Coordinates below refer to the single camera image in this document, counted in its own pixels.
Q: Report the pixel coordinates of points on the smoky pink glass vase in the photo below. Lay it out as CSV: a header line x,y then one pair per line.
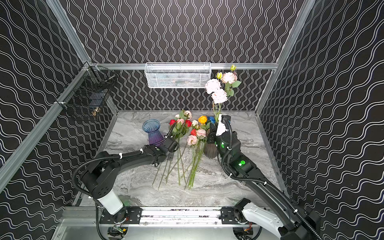
x,y
210,150

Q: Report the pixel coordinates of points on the blue purple glass vase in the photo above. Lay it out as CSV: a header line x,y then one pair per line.
x,y
152,128

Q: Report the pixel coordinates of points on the black wire wall basket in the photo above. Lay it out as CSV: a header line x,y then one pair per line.
x,y
88,100

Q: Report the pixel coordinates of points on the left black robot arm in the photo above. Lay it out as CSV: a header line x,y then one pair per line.
x,y
96,178

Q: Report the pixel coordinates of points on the white mesh wall basket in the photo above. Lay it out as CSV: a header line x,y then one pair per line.
x,y
178,75

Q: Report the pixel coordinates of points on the pink flower spray stem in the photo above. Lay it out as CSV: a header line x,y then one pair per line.
x,y
221,88

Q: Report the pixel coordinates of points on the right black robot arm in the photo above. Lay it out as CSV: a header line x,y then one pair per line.
x,y
284,219

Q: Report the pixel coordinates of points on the pile of artificial flowers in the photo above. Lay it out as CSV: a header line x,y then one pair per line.
x,y
192,135

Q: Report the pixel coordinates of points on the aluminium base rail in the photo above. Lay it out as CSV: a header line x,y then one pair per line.
x,y
155,217

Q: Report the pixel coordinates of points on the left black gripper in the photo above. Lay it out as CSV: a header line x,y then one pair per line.
x,y
171,144

